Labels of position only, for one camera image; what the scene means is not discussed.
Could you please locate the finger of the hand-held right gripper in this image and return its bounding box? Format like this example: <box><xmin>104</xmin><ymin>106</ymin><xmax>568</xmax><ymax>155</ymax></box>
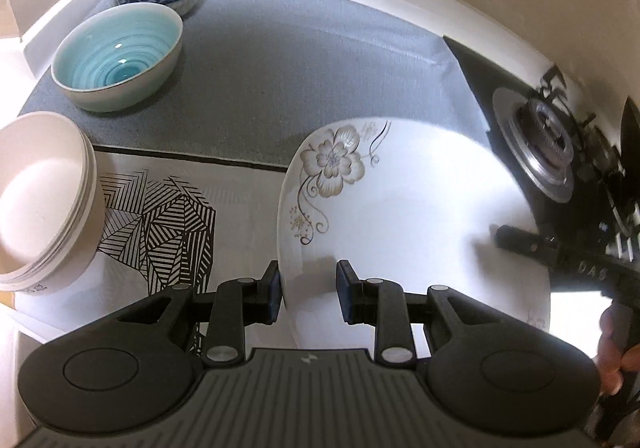
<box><xmin>494</xmin><ymin>224</ymin><xmax>560</xmax><ymax>256</ymax></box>

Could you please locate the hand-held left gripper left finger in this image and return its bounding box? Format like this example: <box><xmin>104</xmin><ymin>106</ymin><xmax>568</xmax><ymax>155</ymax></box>
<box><xmin>117</xmin><ymin>260</ymin><xmax>284</xmax><ymax>369</ymax></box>

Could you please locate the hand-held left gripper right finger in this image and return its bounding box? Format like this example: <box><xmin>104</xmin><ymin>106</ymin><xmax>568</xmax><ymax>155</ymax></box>
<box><xmin>336</xmin><ymin>259</ymin><xmax>501</xmax><ymax>369</ymax></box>

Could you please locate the white floral plate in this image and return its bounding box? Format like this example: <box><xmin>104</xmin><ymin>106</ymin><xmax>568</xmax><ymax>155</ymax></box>
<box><xmin>276</xmin><ymin>118</ymin><xmax>552</xmax><ymax>359</ymax></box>

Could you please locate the stack of white bowls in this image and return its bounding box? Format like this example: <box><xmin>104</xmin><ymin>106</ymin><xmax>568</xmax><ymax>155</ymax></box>
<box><xmin>0</xmin><ymin>111</ymin><xmax>99</xmax><ymax>293</ymax></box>

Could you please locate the person's right hand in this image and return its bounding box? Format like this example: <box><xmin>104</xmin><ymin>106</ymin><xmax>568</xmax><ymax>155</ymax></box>
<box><xmin>597</xmin><ymin>302</ymin><xmax>640</xmax><ymax>396</ymax></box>

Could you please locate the white mat with black lines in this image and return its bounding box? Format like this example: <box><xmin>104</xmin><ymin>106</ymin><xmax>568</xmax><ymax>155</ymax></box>
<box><xmin>14</xmin><ymin>150</ymin><xmax>302</xmax><ymax>360</ymax></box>

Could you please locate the silver stove burner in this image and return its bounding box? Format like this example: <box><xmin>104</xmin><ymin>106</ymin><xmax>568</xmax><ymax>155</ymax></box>
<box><xmin>492</xmin><ymin>86</ymin><xmax>577</xmax><ymax>203</ymax></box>

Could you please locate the black gas stove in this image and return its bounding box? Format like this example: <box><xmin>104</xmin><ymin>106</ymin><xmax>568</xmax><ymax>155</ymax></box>
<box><xmin>442</xmin><ymin>35</ymin><xmax>640</xmax><ymax>279</ymax></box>

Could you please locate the grey woven mat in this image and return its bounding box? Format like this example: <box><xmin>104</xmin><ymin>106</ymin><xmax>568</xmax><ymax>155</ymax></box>
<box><xmin>17</xmin><ymin>0</ymin><xmax>495</xmax><ymax>165</ymax></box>

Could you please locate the teal glazed bowl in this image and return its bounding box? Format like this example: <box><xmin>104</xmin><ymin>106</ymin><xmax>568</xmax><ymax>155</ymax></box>
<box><xmin>51</xmin><ymin>4</ymin><xmax>184</xmax><ymax>113</ymax></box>

